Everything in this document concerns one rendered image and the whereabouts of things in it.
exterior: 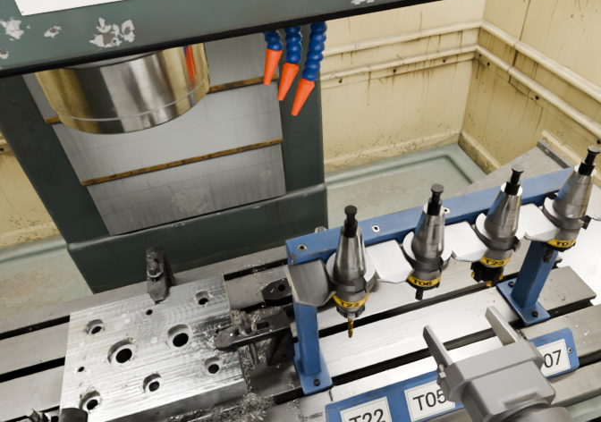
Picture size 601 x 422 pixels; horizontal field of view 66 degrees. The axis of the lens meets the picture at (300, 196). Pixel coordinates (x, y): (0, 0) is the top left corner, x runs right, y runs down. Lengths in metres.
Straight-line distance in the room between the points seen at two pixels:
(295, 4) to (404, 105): 1.43
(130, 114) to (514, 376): 0.48
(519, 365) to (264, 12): 0.46
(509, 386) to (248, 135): 0.75
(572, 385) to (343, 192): 1.01
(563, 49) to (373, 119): 0.62
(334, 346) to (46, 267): 1.10
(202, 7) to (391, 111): 1.44
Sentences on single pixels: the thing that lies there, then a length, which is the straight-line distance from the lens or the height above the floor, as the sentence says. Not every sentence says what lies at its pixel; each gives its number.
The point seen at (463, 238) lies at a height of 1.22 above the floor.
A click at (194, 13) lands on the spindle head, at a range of 0.27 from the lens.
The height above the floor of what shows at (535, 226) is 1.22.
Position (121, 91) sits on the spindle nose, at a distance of 0.43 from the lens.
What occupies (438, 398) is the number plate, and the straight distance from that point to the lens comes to 0.85.
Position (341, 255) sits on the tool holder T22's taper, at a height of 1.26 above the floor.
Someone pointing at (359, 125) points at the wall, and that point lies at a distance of 1.66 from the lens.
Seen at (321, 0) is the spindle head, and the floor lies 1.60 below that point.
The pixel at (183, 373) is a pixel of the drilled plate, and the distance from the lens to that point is 0.83.
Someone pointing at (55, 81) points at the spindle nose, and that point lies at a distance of 0.45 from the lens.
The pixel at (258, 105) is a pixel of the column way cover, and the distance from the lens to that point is 1.04.
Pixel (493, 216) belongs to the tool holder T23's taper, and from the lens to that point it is 0.67.
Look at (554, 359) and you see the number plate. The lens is 0.94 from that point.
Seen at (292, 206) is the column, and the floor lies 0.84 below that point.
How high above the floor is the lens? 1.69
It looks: 41 degrees down
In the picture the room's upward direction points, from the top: 5 degrees counter-clockwise
